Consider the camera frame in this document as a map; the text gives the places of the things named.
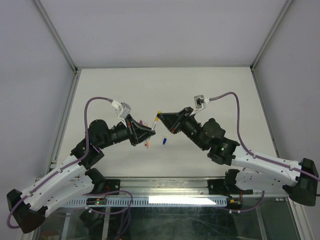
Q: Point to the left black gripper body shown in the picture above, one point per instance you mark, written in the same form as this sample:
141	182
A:
133	135

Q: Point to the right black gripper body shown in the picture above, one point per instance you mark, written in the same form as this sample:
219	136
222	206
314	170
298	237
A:
182	120

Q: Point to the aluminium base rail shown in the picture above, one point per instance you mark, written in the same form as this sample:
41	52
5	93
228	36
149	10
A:
160	186

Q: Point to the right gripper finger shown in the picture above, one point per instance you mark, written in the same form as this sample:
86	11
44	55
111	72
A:
171	115
170	123

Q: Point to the orange highlighter pen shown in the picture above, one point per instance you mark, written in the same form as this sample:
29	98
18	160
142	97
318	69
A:
146	144

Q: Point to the white marker yellow end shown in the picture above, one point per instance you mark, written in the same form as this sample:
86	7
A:
154	123

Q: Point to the perforated cable duct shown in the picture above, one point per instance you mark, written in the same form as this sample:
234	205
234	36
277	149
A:
149	201

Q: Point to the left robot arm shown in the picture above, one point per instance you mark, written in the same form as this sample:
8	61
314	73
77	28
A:
75	175

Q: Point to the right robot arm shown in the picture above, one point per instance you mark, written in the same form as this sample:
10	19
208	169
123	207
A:
250	170

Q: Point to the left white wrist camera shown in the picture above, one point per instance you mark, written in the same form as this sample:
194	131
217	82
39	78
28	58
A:
122	110

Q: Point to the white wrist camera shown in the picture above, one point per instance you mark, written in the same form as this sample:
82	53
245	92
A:
200	103
122	110

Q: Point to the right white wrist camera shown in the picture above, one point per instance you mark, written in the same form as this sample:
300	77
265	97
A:
200	103

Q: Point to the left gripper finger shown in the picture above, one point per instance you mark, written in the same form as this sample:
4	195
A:
143	135
136	126

